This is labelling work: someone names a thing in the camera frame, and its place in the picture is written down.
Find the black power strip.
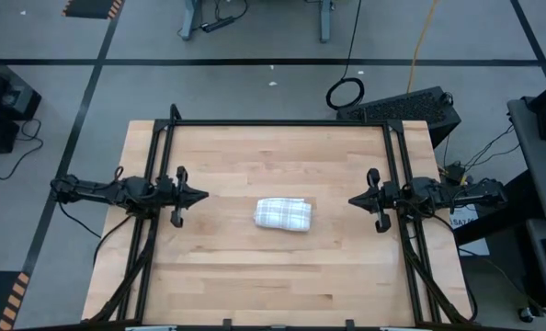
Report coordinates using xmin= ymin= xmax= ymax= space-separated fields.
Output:
xmin=200 ymin=16 xmax=236 ymax=34

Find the white paper sheet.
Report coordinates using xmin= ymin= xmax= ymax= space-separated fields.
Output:
xmin=448 ymin=204 xmax=491 ymax=257

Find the grey desk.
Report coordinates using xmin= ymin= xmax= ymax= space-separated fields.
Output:
xmin=506 ymin=96 xmax=546 ymax=224
xmin=524 ymin=218 xmax=546 ymax=325

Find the black perforated computer tower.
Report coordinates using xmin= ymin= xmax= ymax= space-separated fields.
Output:
xmin=336 ymin=86 xmax=462 ymax=149

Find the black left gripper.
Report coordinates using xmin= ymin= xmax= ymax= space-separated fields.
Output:
xmin=155 ymin=165 xmax=210 ymax=229

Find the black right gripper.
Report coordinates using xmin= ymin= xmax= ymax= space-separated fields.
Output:
xmin=347 ymin=167 xmax=402 ymax=234

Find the grey desk leg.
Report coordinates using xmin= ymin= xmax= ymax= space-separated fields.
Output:
xmin=318 ymin=0 xmax=336 ymax=45
xmin=177 ymin=0 xmax=201 ymax=41

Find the white beige plaid towel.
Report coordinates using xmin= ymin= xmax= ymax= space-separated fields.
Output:
xmin=253 ymin=197 xmax=313 ymax=233

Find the yellow hanging cable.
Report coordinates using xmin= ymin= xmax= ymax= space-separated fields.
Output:
xmin=405 ymin=0 xmax=439 ymax=96

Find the black coiled floor cable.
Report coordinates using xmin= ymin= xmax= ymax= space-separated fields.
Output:
xmin=325 ymin=0 xmax=366 ymax=111

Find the black aluminium table frame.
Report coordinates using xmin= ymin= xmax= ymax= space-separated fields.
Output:
xmin=86 ymin=103 xmax=476 ymax=328

